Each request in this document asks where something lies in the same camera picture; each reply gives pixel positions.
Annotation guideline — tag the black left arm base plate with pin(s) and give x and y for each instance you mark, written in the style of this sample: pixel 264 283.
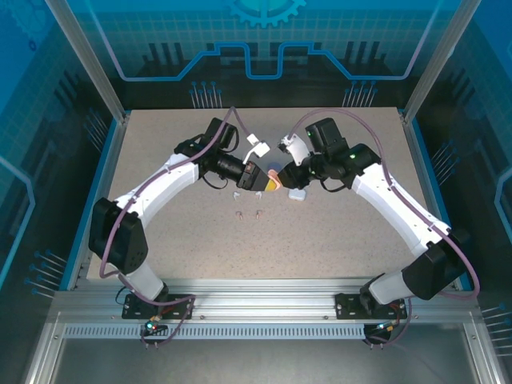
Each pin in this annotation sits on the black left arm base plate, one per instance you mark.
pixel 180 308

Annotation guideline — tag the grey metal shelf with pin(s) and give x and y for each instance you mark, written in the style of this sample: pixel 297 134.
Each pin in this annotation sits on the grey metal shelf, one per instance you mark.
pixel 260 362

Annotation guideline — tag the white rounded rectangular charging case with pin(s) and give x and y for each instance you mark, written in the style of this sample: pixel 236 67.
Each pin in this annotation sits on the white rounded rectangular charging case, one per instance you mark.
pixel 298 195

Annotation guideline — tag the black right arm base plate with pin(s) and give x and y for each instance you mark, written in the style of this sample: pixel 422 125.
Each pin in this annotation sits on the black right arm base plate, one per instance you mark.
pixel 348 306

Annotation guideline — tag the small electronics board with LEDs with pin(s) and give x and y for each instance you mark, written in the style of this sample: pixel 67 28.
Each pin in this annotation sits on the small electronics board with LEDs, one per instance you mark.
pixel 154 326
pixel 386 328

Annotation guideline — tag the aluminium table side rail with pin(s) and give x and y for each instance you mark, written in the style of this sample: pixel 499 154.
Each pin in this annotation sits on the aluminium table side rail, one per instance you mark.
pixel 418 160
pixel 103 192

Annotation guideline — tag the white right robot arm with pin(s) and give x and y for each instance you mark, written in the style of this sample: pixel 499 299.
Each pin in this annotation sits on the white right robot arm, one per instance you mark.
pixel 384 200

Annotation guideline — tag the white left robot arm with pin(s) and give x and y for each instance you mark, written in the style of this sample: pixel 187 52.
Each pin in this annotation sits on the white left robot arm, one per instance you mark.
pixel 168 192

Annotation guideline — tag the aluminium extrusion rail beam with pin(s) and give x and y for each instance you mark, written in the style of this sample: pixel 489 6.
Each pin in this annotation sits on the aluminium extrusion rail beam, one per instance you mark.
pixel 260 300

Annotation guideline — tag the aluminium frame post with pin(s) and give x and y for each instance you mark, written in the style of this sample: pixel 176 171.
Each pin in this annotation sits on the aluminium frame post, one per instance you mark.
pixel 89 60
pixel 435 60

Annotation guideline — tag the round pink charging case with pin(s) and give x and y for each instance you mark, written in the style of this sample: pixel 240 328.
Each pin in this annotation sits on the round pink charging case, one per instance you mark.
pixel 272 174

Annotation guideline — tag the white earbud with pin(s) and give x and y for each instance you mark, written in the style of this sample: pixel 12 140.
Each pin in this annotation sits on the white earbud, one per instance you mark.
pixel 237 195
pixel 258 194

